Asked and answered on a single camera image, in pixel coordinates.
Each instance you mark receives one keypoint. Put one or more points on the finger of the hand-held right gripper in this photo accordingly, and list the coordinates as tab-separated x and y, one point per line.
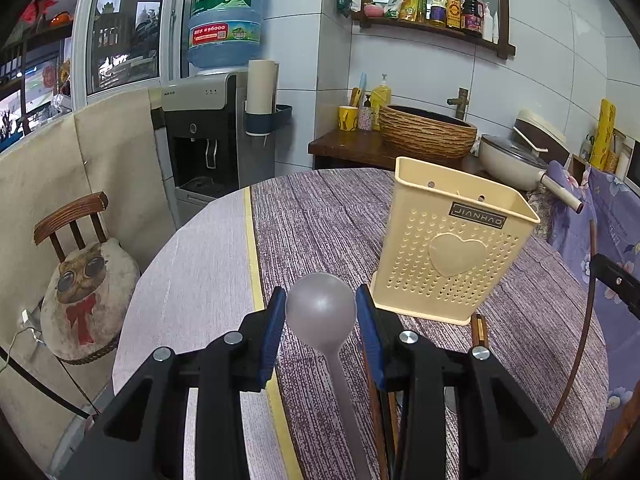
620	282

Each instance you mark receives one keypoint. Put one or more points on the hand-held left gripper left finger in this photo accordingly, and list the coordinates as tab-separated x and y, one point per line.
267	340

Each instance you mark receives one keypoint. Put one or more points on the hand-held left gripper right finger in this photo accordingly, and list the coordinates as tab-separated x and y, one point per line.
369	340

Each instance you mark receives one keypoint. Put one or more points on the grey plastic ladle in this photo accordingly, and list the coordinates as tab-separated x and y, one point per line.
320	305

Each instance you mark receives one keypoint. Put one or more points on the brown wooden chopstick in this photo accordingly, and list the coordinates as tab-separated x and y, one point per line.
480	332
382	430

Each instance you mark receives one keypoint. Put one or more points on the cream perforated utensil holder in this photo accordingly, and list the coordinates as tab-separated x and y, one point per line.
450	255

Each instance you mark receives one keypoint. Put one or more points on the curved wooden chair back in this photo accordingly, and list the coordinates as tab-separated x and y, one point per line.
582	330

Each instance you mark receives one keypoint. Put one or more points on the purple floral cloth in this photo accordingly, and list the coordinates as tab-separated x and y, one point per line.
617	220

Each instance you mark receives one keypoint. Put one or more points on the light lilac tablecloth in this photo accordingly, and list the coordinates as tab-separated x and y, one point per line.
200	270

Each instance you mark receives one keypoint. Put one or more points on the purple striped tablecloth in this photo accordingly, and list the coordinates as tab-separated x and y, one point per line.
320	220

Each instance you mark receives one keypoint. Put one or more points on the yellow roll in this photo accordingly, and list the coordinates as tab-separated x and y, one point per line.
604	130

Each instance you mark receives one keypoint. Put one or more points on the cream pan with lid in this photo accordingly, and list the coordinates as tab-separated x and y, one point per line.
505	160

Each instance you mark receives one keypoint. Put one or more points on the owl print seat cushion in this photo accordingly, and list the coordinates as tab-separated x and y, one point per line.
85	300

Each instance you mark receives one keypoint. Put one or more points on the dark wooden counter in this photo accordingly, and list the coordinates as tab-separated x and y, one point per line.
345	152

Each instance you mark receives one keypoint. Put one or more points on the woven pattern wash basin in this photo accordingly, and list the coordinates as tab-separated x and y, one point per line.
425	132

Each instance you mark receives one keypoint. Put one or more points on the grey water dispenser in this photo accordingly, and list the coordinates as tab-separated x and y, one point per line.
200	130

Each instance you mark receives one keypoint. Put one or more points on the yellow cup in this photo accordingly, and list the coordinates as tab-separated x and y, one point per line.
347	119

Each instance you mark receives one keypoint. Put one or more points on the patterned pump bottle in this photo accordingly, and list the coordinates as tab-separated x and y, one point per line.
367	117

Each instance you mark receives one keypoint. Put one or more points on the yellow dish soap bottle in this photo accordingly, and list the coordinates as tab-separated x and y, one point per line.
381	95

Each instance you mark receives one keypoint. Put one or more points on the white paper roll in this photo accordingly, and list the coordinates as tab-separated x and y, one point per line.
262	85

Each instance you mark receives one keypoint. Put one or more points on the beige cloth cover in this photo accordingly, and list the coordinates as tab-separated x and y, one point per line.
60	170

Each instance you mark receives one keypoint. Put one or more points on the row of condiment bottles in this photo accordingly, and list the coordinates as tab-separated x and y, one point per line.
452	10

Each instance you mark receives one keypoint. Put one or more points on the blue water jug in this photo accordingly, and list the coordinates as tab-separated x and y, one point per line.
225	15

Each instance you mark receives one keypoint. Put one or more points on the dark wooden wall shelf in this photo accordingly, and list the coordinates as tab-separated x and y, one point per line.
430	30

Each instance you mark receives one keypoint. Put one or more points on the white window frame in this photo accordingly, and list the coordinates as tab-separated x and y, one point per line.
170	25

